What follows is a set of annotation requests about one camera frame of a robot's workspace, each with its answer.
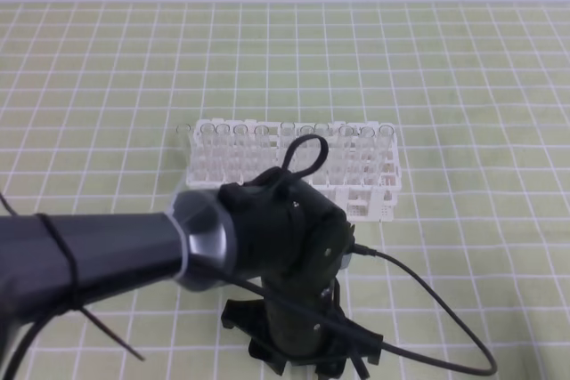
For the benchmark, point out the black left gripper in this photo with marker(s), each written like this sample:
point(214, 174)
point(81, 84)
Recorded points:
point(279, 336)

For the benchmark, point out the white test tube rack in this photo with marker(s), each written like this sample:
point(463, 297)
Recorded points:
point(338, 179)

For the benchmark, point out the clear test tube in rack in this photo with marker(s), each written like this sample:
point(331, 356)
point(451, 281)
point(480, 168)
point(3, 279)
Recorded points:
point(207, 134)
point(262, 148)
point(223, 136)
point(309, 150)
point(384, 141)
point(365, 148)
point(241, 145)

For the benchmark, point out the leaning clear test tube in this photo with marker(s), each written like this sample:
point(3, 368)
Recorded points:
point(184, 135)

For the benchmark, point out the green checkered tablecloth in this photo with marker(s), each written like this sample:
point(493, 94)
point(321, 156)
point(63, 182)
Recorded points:
point(92, 94)

